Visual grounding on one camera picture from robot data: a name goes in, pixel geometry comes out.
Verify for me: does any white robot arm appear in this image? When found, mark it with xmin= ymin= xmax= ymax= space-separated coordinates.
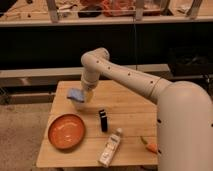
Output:
xmin=81 ymin=48 xmax=213 ymax=171

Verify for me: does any white ceramic cup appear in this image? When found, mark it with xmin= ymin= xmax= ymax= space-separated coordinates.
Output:
xmin=72 ymin=100 xmax=86 ymax=111

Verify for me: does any wooden table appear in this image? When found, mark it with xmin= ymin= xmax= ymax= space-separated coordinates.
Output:
xmin=36 ymin=81 xmax=157 ymax=168

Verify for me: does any orange plate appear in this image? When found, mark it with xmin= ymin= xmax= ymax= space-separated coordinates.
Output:
xmin=48 ymin=114 xmax=86 ymax=150

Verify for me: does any long wooden shelf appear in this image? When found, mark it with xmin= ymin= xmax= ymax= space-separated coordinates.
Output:
xmin=0 ymin=64 xmax=172 ymax=87

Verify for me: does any white plastic bottle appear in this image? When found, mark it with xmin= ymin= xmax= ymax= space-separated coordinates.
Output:
xmin=98 ymin=128 xmax=122 ymax=167

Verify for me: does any orange carrot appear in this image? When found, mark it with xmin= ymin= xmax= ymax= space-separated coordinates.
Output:
xmin=140 ymin=137 xmax=157 ymax=153

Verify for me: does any black cable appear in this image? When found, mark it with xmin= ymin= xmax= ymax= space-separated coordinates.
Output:
xmin=133 ymin=0 xmax=139 ymax=70

